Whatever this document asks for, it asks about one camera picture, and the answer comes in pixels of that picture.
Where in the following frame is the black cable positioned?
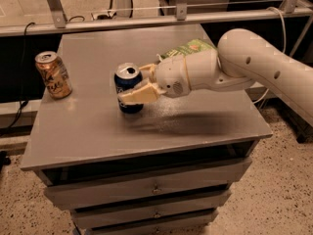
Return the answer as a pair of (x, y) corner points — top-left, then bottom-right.
(0, 22), (37, 139)

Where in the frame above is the grey drawer cabinet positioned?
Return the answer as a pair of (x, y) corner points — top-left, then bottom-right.
(20, 23), (273, 235)

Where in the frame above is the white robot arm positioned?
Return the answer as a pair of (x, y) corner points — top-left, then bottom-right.
(117, 28), (313, 125)

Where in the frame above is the bottom drawer front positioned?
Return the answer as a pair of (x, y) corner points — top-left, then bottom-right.
(88, 209), (218, 235)

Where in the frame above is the blue pepsi can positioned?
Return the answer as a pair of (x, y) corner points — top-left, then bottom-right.
(114, 63), (144, 114)

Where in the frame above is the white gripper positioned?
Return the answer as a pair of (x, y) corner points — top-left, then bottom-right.
(117, 49), (254, 104)

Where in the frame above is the middle drawer front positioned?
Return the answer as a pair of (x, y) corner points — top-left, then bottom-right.
(72, 190), (231, 229)

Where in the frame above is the orange gold can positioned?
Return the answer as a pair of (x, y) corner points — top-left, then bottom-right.
(35, 51), (72, 99)

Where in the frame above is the metal railing frame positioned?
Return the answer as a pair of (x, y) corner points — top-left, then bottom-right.
(0, 0), (313, 38)

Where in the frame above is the green chip bag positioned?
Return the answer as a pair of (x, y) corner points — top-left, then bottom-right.
(157, 39), (214, 61)

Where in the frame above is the top drawer front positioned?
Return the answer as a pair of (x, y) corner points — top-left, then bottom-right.
(45, 157), (251, 210)

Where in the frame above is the drawer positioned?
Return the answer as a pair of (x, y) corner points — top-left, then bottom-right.
(88, 209), (218, 235)
(45, 157), (251, 210)
(72, 190), (231, 229)

